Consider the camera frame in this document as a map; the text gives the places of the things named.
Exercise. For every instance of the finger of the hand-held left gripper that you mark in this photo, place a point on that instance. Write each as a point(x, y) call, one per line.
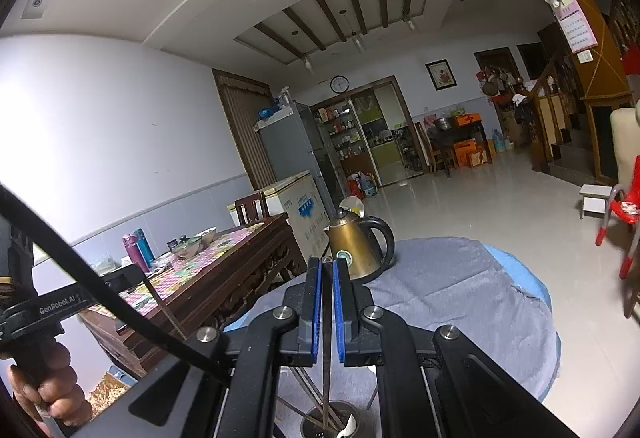
point(117, 283)

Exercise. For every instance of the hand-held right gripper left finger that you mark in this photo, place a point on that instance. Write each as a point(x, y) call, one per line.
point(315, 313)

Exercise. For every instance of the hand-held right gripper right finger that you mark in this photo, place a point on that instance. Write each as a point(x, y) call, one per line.
point(339, 313)

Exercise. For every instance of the white plastic spoon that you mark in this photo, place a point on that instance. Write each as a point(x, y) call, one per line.
point(348, 425)

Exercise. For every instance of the dark metal utensil holder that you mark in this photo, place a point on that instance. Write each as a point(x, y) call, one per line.
point(312, 429)

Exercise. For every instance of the person's left hand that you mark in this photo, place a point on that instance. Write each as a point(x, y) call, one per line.
point(60, 398)

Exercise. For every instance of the pile of snack packets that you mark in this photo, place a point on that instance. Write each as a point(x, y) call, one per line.
point(105, 265)

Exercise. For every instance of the blue water bottle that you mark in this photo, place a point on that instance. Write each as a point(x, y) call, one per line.
point(146, 245)

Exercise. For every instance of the gold electric kettle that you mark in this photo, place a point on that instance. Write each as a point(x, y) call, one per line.
point(360, 248)

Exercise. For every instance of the glass-lidded bowl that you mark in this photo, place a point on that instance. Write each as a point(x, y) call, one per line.
point(187, 249)

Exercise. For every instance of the carved wooden sideboard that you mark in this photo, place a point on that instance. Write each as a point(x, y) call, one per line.
point(225, 278)

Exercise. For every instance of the checkered table mat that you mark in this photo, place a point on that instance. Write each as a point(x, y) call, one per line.
point(210, 253)

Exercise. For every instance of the white bowl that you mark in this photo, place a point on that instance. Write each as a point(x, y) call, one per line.
point(206, 235)

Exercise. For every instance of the white chest freezer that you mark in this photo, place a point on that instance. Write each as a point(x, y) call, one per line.
point(305, 213)

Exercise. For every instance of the gold speckled cushion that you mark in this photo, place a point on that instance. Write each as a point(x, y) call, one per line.
point(107, 393)

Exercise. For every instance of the grey tablecloth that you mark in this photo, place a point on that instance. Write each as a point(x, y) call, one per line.
point(450, 308)

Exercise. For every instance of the wooden chair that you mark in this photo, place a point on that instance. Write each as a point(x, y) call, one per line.
point(252, 208)

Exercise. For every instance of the small blue water jug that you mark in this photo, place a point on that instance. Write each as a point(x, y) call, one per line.
point(369, 186)

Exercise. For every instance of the grey refrigerator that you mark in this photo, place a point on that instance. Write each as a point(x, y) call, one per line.
point(290, 148)

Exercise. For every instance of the glass-door pantry cabinet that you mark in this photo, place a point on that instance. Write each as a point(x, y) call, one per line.
point(340, 138)

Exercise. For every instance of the blue round table cover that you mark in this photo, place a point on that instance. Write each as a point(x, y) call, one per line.
point(520, 278)

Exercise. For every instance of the brown wooden door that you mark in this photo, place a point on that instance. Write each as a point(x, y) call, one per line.
point(245, 128)

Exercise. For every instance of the blue bundle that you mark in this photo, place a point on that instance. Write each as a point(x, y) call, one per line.
point(268, 113)

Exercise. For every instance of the stack of orange cartons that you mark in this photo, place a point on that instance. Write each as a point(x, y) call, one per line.
point(470, 154)

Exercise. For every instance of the dark wooden dining table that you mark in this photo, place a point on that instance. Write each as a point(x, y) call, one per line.
point(450, 134)

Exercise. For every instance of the metal basin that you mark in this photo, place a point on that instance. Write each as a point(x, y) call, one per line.
point(442, 123)

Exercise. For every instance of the spray bottle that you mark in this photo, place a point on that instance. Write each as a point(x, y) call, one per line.
point(285, 98)

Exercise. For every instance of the flat orange box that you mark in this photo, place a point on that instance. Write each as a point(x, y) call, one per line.
point(467, 120)

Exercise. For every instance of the large blue water jug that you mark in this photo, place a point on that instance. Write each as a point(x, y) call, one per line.
point(498, 141)

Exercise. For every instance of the pendant lamp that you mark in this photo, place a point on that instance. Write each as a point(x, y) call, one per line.
point(411, 24)
point(306, 62)
point(357, 43)

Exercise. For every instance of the framed picture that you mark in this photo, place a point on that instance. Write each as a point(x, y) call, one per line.
point(441, 75)

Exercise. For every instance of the white step stool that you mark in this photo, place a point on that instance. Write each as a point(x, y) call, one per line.
point(595, 198)

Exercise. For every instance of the wooden staircase railing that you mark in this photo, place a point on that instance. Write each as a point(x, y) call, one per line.
point(550, 118)

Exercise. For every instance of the red plastic chair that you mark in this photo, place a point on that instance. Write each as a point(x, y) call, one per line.
point(625, 208)

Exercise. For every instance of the beige armchair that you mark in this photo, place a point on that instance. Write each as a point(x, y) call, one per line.
point(625, 143)

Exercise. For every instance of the round wall clock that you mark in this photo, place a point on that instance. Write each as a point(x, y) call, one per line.
point(339, 84)

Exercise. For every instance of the white wall switch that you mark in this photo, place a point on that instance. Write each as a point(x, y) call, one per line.
point(585, 56)

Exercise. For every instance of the pink wall calendar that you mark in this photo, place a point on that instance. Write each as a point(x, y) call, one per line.
point(576, 24)

